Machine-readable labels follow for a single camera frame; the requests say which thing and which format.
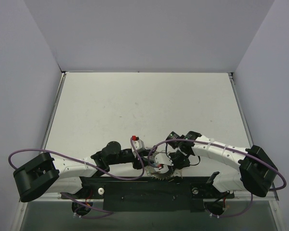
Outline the large silver keyring disc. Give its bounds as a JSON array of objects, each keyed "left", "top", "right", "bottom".
[{"left": 145, "top": 151, "right": 183, "bottom": 180}]

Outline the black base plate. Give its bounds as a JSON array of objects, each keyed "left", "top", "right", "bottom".
[{"left": 67, "top": 176, "right": 222, "bottom": 212}]

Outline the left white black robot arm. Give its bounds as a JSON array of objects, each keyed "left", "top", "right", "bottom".
[{"left": 13, "top": 140, "right": 148, "bottom": 202}]

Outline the aluminium front rail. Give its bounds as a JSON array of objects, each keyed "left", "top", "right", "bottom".
[{"left": 15, "top": 177, "right": 271, "bottom": 202}]

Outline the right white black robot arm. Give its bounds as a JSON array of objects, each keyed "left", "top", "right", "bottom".
[{"left": 166, "top": 131, "right": 277, "bottom": 197}]

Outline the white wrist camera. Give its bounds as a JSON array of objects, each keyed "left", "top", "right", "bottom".
[
  {"left": 154, "top": 153, "right": 173, "bottom": 174},
  {"left": 130, "top": 136, "right": 145, "bottom": 154}
]

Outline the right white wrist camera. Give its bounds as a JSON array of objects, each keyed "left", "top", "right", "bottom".
[{"left": 154, "top": 153, "right": 173, "bottom": 174}]

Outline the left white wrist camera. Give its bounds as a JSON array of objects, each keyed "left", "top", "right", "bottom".
[{"left": 130, "top": 136, "right": 145, "bottom": 154}]

